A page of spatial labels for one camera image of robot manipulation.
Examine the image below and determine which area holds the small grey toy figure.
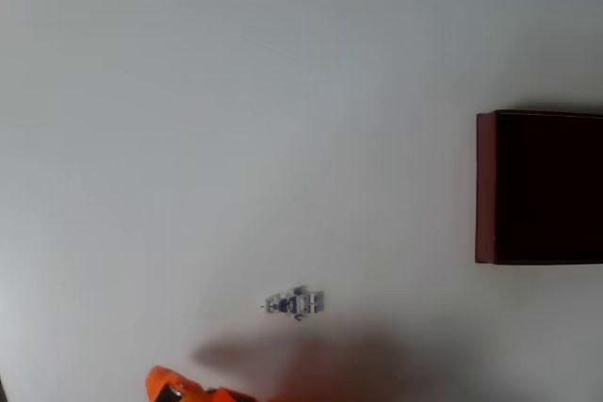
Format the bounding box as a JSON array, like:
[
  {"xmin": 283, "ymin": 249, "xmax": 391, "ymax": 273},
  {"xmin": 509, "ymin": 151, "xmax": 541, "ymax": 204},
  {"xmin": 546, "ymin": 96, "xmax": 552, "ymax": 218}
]
[{"xmin": 261, "ymin": 284, "xmax": 326, "ymax": 322}]

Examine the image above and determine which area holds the dark red open box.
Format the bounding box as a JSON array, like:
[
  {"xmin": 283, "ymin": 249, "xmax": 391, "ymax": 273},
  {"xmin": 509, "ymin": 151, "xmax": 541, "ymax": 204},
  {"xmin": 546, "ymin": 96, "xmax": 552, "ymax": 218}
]
[{"xmin": 475, "ymin": 109, "xmax": 603, "ymax": 265}]

